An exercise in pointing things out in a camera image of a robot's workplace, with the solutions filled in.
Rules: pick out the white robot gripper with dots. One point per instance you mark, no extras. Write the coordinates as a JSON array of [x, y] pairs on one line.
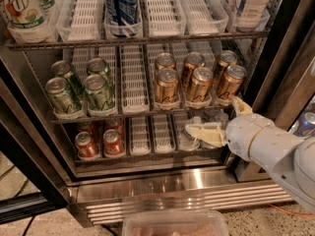
[[242, 134]]

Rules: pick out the orange can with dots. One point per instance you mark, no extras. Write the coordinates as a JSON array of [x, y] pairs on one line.
[[231, 82], [166, 86], [165, 61], [192, 61], [223, 60], [201, 81]]

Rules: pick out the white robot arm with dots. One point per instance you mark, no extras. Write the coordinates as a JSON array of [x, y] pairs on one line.
[[288, 159]]

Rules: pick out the blue can behind glass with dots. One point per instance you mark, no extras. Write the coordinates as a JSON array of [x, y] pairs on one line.
[[306, 124]]

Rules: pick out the red can back right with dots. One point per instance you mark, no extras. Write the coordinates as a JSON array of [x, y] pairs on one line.
[[116, 124]]

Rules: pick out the red can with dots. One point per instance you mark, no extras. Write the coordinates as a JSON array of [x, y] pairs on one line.
[[116, 124], [87, 127], [87, 148], [112, 143]]

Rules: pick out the red can front right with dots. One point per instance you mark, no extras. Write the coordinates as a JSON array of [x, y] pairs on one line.
[[112, 143]]

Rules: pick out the steel fridge cabinet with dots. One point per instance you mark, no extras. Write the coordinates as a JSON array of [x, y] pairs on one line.
[[154, 174]]

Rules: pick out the green can front right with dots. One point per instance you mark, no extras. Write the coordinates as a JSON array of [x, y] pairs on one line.
[[99, 93]]

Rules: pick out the green can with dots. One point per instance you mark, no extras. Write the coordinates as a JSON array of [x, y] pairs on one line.
[[99, 66], [67, 71], [99, 93], [62, 96]]

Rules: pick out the green can back right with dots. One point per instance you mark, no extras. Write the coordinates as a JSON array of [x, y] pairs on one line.
[[99, 66]]

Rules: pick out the red can back left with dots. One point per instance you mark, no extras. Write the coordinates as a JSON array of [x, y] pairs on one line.
[[87, 127]]

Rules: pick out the red can front left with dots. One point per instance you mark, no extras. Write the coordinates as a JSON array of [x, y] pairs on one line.
[[87, 148]]

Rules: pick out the green can front left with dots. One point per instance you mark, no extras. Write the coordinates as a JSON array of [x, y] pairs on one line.
[[62, 96]]

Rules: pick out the green can back left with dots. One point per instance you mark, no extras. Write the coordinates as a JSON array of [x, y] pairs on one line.
[[67, 71]]

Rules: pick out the open fridge door left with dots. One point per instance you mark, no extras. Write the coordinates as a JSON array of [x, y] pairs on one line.
[[20, 148]]

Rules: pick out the clear water bottle right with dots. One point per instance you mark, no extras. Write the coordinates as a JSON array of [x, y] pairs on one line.
[[219, 117]]

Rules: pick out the clear water bottle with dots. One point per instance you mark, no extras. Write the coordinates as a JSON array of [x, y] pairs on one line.
[[186, 142], [219, 117]]

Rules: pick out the clear water bottle left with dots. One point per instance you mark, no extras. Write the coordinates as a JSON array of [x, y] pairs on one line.
[[186, 142]]

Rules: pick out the clear plastic container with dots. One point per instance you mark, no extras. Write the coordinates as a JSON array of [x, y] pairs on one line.
[[175, 223]]

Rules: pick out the white label bottle right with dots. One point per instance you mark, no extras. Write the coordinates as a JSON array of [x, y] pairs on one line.
[[249, 13]]

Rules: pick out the blue pepsi bottle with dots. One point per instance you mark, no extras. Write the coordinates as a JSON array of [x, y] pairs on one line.
[[122, 18]]

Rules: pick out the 7up bottle front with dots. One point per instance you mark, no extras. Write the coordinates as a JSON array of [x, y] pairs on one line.
[[24, 14]]

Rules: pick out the middle wire shelf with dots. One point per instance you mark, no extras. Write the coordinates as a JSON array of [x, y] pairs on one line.
[[146, 113]]

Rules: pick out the wire shelf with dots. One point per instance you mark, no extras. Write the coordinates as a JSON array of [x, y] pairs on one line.
[[146, 113], [135, 41]]

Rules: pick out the top wire shelf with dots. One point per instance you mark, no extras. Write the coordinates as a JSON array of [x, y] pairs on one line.
[[135, 41]]

